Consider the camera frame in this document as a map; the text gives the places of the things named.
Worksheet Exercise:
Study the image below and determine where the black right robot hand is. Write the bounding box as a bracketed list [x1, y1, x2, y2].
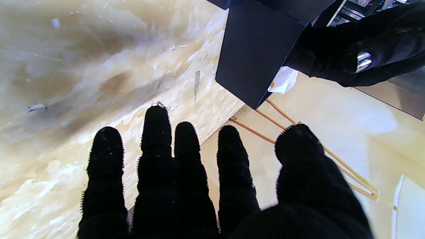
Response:
[78, 106, 374, 239]

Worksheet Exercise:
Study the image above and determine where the white plastic bag orange print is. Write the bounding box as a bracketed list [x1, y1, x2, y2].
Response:
[268, 66, 299, 95]

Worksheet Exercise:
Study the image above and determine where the black flat television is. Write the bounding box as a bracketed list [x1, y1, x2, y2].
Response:
[354, 66, 425, 121]

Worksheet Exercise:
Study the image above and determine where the tripod floor lamp white shade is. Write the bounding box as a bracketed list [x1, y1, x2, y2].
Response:
[228, 99, 425, 239]

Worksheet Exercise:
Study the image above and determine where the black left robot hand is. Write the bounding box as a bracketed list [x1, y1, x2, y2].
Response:
[284, 2, 425, 88]

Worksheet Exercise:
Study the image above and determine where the black gift box pink inside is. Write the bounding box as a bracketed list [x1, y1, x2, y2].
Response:
[206, 0, 336, 110]

